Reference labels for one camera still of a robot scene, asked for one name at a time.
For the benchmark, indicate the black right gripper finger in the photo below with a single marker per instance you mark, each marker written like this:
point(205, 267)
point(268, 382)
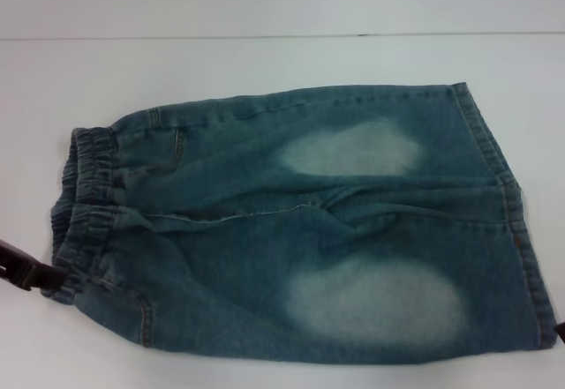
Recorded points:
point(560, 331)

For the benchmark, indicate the blue denim shorts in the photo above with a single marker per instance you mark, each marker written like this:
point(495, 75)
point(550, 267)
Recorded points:
point(273, 248)

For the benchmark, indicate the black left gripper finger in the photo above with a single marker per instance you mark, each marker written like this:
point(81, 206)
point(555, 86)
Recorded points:
point(26, 256)
point(39, 281)

